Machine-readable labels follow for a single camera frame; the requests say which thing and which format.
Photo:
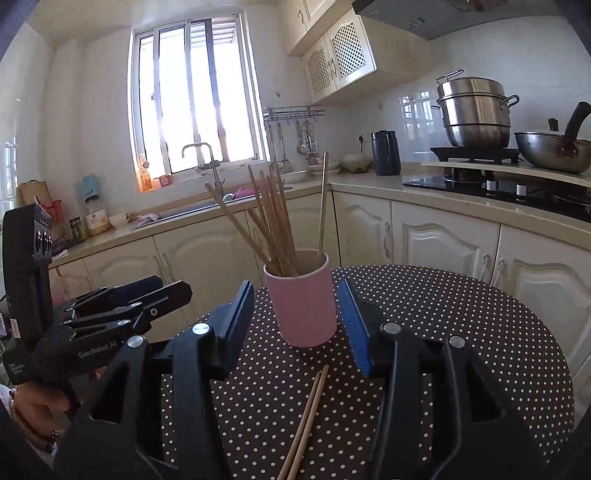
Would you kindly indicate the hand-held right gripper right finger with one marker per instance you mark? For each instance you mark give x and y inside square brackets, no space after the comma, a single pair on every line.
[353,318]

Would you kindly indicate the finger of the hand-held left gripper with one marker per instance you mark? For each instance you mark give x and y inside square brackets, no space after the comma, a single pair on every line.
[134,287]
[175,293]

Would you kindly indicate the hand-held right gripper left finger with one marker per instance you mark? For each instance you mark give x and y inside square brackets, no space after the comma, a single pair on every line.
[240,314]

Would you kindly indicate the pink cup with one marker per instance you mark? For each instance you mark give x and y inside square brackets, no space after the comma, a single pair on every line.
[300,304]

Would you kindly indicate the bunch of wooden chopsticks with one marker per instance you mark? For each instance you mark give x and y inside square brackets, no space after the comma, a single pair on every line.
[277,230]

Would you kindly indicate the slim wooden chopstick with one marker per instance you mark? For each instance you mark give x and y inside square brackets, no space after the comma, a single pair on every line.
[299,424]
[322,207]
[307,424]

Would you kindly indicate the hanging steel utensils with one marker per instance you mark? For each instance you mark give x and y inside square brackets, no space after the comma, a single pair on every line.
[307,138]

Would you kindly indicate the person's left hand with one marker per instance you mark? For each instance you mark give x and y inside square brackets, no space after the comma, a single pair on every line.
[37,406]

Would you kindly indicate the white cup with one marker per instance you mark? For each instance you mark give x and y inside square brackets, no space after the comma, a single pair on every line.
[119,219]

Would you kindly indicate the white dishcloth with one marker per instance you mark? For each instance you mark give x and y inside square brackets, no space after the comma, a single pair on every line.
[147,217]

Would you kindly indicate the small dark jar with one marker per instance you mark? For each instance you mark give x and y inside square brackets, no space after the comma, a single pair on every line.
[77,230]

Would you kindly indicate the glass jar cream contents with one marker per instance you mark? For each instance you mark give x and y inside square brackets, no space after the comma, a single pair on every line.
[98,219]

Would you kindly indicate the red utensil holder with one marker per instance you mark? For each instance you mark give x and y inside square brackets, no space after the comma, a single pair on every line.
[56,212]

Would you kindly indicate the steel kitchen sink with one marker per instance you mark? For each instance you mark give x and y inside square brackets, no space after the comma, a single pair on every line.
[184,212]

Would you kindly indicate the brown polka-dot tablecloth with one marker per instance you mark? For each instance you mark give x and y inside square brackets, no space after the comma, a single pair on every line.
[438,323]

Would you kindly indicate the wooden cutting board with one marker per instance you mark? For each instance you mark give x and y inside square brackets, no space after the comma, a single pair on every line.
[34,191]

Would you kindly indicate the orange bottle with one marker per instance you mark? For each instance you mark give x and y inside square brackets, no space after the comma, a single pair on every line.
[145,177]

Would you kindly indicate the pink plastic basin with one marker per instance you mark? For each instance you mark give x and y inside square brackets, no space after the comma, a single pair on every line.
[240,194]

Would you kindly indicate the steel kitchen faucet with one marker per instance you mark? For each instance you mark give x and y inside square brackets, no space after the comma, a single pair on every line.
[214,161]

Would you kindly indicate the beige kitchen countertop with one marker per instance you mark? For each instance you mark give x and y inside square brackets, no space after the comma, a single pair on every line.
[369,182]

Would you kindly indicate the white bowl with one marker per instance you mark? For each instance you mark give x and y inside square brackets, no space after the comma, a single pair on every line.
[355,164]
[295,175]

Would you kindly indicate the black glass gas hob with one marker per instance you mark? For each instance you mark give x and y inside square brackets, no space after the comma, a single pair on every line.
[429,182]

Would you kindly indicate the hanging steel ladle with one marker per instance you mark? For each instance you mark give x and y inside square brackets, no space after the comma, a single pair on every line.
[284,162]

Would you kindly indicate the black kettle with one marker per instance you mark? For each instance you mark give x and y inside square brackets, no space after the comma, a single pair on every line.
[385,154]

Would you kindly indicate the white-framed window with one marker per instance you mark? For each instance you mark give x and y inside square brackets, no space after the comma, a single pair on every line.
[175,92]

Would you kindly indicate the black pot stand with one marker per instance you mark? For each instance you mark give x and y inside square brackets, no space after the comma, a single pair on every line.
[475,154]

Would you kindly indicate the light wooden board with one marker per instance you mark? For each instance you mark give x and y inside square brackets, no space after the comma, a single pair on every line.
[531,171]

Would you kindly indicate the steel steamer pot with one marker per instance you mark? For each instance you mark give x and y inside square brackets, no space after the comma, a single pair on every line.
[475,110]

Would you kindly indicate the grey range hood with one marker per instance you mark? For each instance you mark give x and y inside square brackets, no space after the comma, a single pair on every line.
[461,18]

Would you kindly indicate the metal utensil rail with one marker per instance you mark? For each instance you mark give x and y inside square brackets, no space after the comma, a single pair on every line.
[295,110]

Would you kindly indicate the lattice-door wall cabinet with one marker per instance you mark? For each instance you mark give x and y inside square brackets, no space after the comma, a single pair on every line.
[346,50]

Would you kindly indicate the cream upper wall cabinets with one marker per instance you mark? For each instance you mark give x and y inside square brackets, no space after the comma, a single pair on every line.
[314,18]

